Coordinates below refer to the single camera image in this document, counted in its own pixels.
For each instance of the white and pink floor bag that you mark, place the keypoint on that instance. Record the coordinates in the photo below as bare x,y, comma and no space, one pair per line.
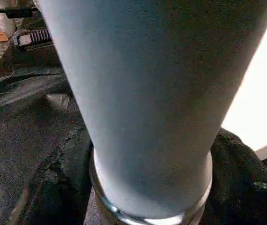
0,18

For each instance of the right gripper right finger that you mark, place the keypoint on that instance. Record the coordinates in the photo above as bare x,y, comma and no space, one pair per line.
246,187

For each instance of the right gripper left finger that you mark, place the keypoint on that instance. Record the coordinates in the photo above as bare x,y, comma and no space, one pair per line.
63,187

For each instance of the white plastic table leg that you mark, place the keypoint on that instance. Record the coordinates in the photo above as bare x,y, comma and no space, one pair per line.
157,93

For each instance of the white plastic table top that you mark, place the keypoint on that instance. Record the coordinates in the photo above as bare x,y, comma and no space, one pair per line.
264,93

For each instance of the black table mat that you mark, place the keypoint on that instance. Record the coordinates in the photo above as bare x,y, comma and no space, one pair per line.
25,131

